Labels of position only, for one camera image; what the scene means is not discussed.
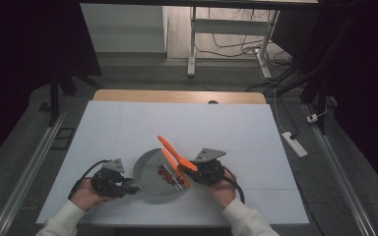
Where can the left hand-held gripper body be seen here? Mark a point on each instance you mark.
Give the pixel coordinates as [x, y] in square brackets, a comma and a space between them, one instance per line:
[106, 182]

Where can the grey dustpan with orange lip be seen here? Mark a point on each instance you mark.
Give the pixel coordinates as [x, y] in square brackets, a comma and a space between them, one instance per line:
[149, 173]

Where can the wooden table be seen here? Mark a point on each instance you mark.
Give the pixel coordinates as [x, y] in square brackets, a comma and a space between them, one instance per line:
[177, 96]

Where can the person's right hand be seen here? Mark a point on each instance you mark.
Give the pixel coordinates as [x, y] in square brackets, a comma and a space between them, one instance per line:
[223, 191]

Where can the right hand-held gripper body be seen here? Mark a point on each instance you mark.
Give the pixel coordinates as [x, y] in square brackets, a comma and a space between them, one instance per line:
[210, 167]

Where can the black floor plate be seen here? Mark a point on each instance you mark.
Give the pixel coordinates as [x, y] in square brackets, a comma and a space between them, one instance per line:
[64, 137]

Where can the black stand with legs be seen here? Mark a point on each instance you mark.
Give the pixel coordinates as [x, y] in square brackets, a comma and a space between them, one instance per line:
[311, 85]

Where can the pile of red kidney beans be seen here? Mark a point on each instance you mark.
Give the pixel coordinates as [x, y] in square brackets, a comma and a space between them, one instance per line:
[170, 175]

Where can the white table cover sheet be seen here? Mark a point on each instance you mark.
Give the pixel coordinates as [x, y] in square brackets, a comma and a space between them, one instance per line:
[177, 124]

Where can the small white plug adapter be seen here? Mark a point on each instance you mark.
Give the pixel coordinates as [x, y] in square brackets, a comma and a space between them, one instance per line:
[312, 118]

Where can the black tripod stand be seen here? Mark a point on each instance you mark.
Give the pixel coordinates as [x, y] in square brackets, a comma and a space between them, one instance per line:
[54, 95]

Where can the white power strip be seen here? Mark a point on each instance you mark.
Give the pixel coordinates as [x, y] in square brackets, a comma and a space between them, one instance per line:
[294, 144]

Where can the white desk frame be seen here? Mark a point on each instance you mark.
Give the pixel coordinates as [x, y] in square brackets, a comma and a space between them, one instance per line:
[226, 27]

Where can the metal floor rail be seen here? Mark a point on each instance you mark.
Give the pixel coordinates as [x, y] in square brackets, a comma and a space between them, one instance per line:
[341, 170]
[29, 170]

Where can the person's left hand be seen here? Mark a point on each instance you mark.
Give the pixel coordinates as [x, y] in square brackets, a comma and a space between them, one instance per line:
[87, 196]

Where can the grey cabinet panel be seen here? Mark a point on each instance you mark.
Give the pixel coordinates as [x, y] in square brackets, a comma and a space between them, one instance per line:
[124, 29]

